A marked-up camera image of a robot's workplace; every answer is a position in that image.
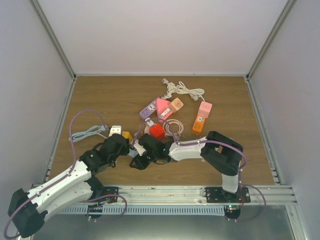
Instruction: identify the yellow cube socket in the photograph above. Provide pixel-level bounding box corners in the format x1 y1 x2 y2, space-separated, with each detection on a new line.
122 131 133 142

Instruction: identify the red cube socket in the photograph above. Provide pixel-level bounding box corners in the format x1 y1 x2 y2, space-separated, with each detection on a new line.
149 124 165 140

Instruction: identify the purple power strip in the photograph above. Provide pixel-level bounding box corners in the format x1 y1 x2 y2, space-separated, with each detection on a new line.
139 97 159 120

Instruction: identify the pink triangular power strip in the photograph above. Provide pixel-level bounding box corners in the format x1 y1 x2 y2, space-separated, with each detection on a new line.
155 98 173 120

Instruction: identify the beige cube socket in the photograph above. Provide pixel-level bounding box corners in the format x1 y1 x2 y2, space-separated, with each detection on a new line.
168 98 184 113

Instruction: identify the orange power strip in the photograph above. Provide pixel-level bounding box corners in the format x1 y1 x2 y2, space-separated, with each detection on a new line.
192 115 206 134

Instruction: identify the pink cube socket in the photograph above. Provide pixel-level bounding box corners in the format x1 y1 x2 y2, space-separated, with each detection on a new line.
197 101 212 119

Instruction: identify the grey white charger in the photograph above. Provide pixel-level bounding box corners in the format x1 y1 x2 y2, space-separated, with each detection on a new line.
145 118 155 127

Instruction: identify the white square plug adapter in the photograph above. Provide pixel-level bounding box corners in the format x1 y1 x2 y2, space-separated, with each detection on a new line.
159 107 171 119

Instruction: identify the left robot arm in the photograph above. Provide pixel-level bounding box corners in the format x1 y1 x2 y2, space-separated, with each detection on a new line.
8 133 130 238

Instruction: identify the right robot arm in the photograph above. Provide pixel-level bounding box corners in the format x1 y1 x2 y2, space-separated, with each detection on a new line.
129 131 246 203

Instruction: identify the blue power strip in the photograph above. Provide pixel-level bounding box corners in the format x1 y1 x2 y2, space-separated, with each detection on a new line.
68 125 132 159

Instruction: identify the pink round power socket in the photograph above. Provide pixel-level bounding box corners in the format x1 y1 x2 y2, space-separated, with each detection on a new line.
144 125 151 134

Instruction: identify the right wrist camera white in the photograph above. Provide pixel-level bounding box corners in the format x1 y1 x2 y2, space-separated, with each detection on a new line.
133 140 146 156

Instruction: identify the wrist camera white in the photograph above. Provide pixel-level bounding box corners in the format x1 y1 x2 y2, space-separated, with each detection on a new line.
133 140 146 156
108 125 123 137

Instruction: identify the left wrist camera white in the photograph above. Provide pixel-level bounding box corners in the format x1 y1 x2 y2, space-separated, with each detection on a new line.
108 125 123 137

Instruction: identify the pink coiled power cord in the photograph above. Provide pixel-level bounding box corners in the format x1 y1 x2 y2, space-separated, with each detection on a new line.
162 119 185 141

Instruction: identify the slotted cable duct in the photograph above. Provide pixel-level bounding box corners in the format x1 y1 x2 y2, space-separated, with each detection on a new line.
57 205 226 216

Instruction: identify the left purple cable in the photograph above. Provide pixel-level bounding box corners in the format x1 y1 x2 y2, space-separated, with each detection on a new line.
3 109 108 239

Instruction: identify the white cord of orange strip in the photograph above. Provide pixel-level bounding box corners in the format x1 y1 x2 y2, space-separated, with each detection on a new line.
175 81 206 103

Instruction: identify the aluminium front rail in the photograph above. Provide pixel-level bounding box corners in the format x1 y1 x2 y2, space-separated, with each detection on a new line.
26 183 298 208

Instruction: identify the left metal frame post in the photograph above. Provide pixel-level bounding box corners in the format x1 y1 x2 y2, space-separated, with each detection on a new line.
29 0 77 80

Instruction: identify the metal frame post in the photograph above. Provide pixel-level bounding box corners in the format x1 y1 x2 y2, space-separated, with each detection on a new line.
29 0 77 80
244 0 298 80

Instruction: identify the right metal frame post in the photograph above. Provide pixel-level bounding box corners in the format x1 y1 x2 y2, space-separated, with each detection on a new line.
244 0 298 80

